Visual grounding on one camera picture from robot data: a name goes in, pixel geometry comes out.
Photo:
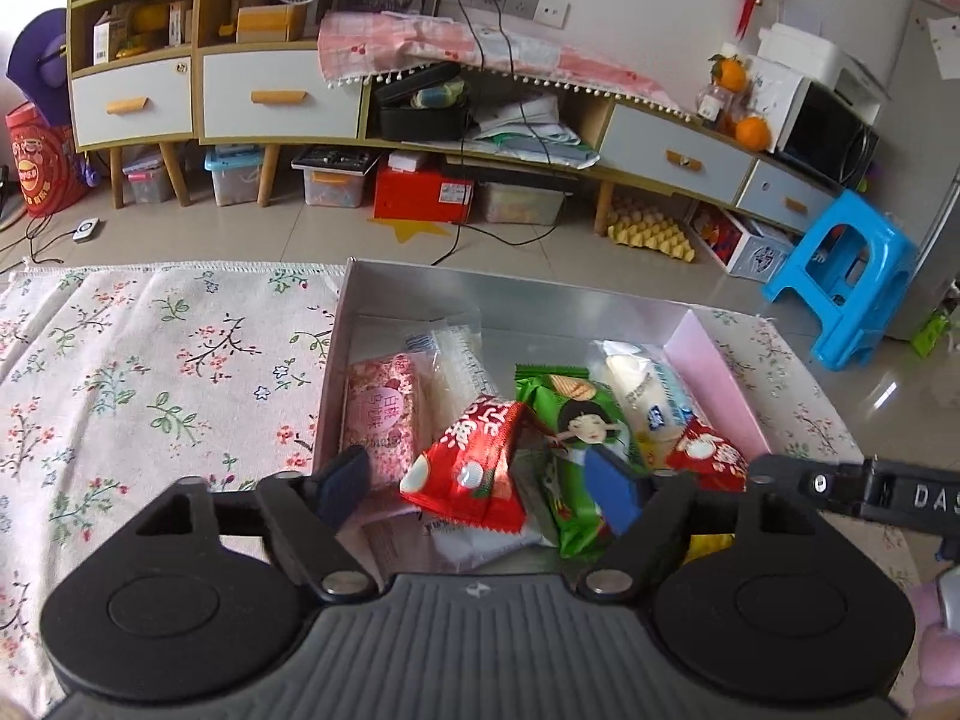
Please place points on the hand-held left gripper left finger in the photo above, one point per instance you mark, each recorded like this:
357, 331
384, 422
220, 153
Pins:
341, 484

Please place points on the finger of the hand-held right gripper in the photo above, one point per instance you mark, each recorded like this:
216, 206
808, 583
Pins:
832, 491

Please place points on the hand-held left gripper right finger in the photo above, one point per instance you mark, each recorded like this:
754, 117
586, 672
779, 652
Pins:
611, 491

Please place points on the green snack packet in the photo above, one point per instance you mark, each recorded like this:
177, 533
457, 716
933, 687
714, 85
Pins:
577, 427

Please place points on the pink snack packet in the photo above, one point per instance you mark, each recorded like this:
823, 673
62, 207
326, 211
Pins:
379, 420

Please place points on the cream roll packet blue label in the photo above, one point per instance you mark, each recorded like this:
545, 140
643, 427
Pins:
652, 397

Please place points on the red and white snack packet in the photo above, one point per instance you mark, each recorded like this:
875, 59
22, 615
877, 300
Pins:
709, 457

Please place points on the yellow snack packet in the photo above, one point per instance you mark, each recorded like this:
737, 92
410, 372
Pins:
712, 547

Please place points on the silver snack packet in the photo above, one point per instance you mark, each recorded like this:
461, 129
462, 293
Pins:
487, 544

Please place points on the white bread packet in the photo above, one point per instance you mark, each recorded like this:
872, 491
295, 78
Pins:
450, 367

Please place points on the pink cardboard box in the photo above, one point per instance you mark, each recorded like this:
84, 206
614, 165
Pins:
525, 300

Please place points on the blue plastic stool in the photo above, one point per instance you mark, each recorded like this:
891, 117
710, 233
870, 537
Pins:
847, 270

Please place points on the floral tablecloth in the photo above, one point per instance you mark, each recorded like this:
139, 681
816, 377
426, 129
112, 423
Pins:
150, 360

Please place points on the yellow egg tray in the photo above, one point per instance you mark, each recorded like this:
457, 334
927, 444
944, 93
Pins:
649, 232

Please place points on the white toy box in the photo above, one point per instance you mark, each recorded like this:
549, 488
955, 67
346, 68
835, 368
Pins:
746, 244

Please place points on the yellow star floor sticker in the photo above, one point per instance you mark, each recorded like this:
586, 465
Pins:
411, 229

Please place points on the red shoe box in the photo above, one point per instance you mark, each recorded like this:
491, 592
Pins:
420, 191

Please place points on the white drawer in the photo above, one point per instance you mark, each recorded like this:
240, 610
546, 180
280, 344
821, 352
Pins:
281, 94
787, 187
675, 154
131, 105

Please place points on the blue lid storage box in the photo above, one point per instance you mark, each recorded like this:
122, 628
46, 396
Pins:
234, 180

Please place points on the grey refrigerator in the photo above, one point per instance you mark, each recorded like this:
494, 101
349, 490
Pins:
930, 165

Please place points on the black microwave oven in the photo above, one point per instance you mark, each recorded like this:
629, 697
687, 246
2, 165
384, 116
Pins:
825, 139

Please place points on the small clear storage box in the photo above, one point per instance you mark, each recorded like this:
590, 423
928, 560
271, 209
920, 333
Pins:
148, 180

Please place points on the small white floor device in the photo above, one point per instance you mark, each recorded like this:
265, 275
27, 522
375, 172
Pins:
86, 229

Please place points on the orange fruit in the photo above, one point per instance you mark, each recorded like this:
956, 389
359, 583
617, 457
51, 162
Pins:
729, 75
753, 133

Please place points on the loose papers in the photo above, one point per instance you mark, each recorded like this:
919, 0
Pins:
536, 131

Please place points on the black case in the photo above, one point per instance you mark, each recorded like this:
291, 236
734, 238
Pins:
420, 112

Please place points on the glass jar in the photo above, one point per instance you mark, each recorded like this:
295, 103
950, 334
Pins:
712, 103

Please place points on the white printer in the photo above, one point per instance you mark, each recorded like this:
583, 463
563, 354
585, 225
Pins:
817, 60

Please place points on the red gift bag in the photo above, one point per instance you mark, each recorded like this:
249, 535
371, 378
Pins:
41, 165

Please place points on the pink floral cabinet cloth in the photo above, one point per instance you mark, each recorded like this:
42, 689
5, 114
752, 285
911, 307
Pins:
420, 45

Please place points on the yellow cardboard box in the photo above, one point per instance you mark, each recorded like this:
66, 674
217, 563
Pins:
270, 24

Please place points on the small cardboard box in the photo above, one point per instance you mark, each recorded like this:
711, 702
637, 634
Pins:
111, 37

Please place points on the purple hat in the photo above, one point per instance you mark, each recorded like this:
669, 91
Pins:
34, 60

